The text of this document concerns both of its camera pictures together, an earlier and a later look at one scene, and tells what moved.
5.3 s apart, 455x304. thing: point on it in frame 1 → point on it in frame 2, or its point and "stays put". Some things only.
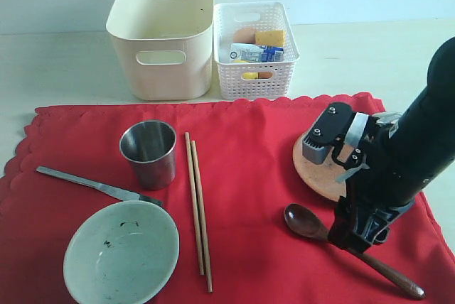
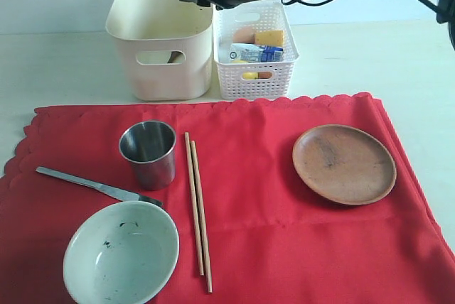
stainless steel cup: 151,145 stays put
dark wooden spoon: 306,222 → 173,55
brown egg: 244,35 stays put
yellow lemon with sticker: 247,75 stays put
